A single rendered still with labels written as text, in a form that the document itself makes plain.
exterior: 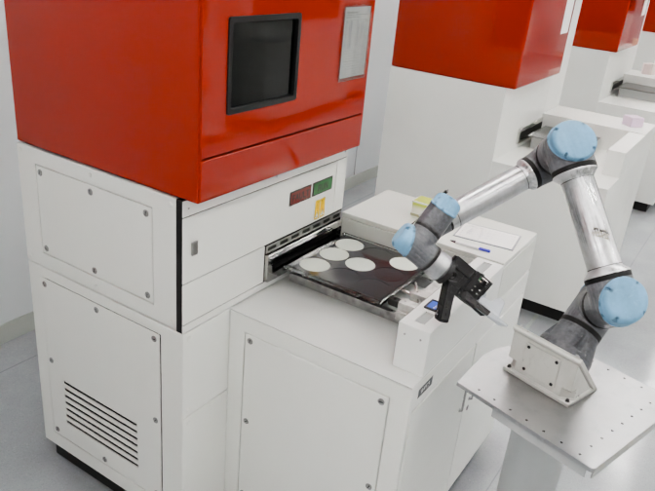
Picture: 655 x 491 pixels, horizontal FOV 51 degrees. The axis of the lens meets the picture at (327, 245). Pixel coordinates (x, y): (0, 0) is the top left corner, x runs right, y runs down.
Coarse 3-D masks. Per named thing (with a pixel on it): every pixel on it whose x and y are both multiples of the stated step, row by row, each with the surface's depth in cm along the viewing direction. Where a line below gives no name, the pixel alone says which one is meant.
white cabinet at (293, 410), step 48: (240, 336) 211; (288, 336) 200; (480, 336) 223; (240, 384) 218; (288, 384) 206; (336, 384) 195; (384, 384) 185; (432, 384) 194; (240, 432) 226; (288, 432) 212; (336, 432) 201; (384, 432) 191; (432, 432) 208; (480, 432) 266; (240, 480) 233; (288, 480) 219; (336, 480) 207; (384, 480) 196; (432, 480) 226
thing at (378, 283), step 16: (336, 240) 244; (304, 256) 229; (320, 256) 231; (352, 256) 233; (368, 256) 234; (384, 256) 235; (400, 256) 236; (320, 272) 220; (336, 272) 221; (352, 272) 222; (368, 272) 223; (384, 272) 224; (400, 272) 225; (416, 272) 226; (352, 288) 211; (368, 288) 212; (384, 288) 213
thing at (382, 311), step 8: (296, 280) 228; (304, 280) 226; (312, 280) 225; (312, 288) 225; (320, 288) 223; (328, 288) 221; (336, 296) 221; (344, 296) 219; (352, 296) 217; (352, 304) 218; (360, 304) 216; (368, 304) 214; (376, 304) 214; (376, 312) 214; (384, 312) 212; (392, 312) 210; (392, 320) 211
